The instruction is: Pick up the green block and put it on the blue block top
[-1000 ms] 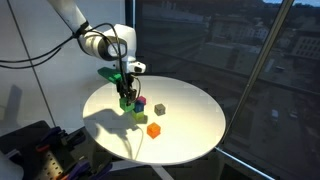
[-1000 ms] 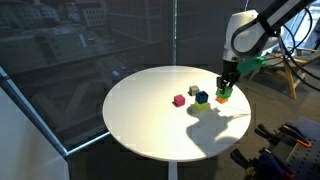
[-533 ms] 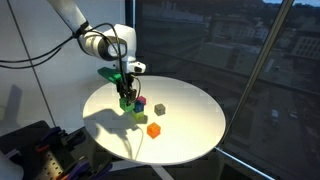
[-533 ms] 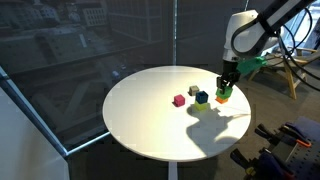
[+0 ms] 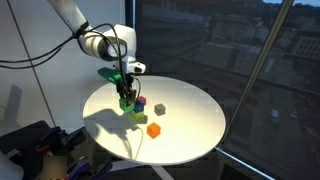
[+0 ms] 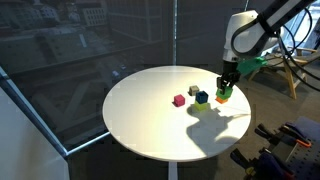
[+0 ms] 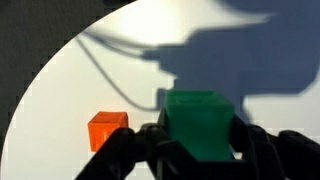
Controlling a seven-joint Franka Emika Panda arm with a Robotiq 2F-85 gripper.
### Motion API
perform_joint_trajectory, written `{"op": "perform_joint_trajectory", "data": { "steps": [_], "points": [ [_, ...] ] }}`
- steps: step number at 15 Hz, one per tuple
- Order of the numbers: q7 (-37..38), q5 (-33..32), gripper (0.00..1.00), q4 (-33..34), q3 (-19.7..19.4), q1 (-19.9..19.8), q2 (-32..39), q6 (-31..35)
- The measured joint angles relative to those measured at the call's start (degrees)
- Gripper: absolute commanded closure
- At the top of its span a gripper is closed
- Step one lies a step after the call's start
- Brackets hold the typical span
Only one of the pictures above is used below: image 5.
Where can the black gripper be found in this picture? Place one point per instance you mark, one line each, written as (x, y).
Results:
(126, 85)

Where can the green block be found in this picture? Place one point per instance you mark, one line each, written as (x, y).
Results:
(126, 106)

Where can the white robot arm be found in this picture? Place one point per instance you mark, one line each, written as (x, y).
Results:
(66, 13)

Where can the pink block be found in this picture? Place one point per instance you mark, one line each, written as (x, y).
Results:
(142, 99)

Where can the yellow-green block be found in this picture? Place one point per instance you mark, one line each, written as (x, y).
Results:
(138, 115)

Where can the grey block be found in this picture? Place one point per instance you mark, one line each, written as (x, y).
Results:
(160, 109)

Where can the orange block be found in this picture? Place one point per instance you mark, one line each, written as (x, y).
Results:
(153, 130)

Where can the black clamp with orange tip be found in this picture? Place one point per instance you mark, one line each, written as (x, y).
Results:
(50, 136)

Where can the white rounded object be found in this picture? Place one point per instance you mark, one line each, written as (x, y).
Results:
(10, 168)

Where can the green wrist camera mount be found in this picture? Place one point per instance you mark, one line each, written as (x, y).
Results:
(109, 75)

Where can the white table pedestal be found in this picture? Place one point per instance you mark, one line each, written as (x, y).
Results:
(163, 173)

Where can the grey metal window floor rail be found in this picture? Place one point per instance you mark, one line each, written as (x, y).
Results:
(243, 164)

